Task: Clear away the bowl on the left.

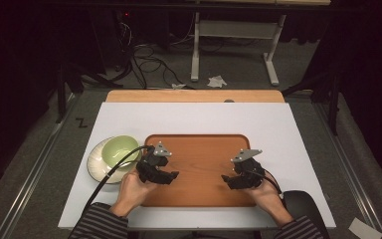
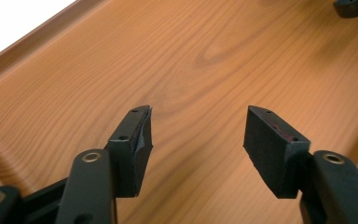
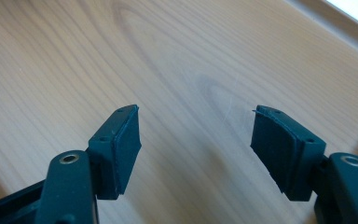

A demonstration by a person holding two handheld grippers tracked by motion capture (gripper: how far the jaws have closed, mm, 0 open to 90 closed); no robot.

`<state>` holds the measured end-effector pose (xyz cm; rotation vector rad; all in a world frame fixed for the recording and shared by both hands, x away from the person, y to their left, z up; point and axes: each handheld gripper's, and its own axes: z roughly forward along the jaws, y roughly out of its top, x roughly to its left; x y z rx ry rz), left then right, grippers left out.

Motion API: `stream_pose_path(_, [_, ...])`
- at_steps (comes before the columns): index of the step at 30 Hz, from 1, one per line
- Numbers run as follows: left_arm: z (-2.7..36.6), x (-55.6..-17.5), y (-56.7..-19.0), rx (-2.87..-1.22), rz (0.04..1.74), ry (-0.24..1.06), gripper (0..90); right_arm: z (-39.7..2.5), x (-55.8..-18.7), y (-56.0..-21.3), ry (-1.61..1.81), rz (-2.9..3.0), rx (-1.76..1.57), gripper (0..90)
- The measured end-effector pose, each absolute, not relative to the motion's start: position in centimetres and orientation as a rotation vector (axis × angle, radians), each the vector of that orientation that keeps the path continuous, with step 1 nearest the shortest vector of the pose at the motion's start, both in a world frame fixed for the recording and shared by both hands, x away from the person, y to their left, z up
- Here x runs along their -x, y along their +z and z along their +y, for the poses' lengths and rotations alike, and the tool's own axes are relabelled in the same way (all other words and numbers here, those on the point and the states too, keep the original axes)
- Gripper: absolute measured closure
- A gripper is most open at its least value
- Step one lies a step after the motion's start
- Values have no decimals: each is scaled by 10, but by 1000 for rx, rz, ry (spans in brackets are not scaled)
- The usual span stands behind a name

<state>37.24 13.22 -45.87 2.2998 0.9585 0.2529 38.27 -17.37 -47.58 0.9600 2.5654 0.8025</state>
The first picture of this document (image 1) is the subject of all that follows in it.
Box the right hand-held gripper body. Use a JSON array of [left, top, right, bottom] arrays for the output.
[[230, 148, 267, 190]]

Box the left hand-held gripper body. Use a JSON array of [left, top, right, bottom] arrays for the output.
[[135, 141, 173, 184]]

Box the person's left hand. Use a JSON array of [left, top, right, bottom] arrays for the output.
[[109, 168, 160, 218]]

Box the person's right hand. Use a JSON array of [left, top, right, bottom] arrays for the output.
[[245, 180, 294, 227]]

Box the wooden tray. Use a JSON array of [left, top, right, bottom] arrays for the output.
[[140, 133, 257, 208]]

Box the green bowl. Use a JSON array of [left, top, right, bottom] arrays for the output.
[[100, 134, 142, 172]]

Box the white ribbed plate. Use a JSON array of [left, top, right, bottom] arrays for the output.
[[87, 136, 137, 185]]

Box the white table mat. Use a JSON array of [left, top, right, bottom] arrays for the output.
[[58, 102, 337, 231]]

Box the black rounded chair part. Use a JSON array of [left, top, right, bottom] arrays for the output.
[[283, 189, 330, 239]]

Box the black metal stand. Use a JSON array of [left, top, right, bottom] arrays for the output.
[[53, 61, 124, 124], [281, 71, 343, 136]]

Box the white paper sheet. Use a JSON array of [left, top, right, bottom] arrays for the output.
[[347, 217, 382, 239]]

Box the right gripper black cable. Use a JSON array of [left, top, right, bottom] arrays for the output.
[[242, 168, 284, 195]]

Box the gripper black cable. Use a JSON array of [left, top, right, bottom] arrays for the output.
[[81, 144, 156, 217], [242, 168, 284, 195]]

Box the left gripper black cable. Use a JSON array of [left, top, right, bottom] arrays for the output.
[[81, 144, 156, 217]]

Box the metal floor rail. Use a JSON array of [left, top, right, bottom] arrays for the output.
[[312, 102, 382, 239], [0, 93, 78, 239]]

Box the tangle of black floor cables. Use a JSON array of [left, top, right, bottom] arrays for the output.
[[113, 18, 195, 90]]

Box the white desk frame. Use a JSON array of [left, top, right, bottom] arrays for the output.
[[190, 11, 287, 88]]

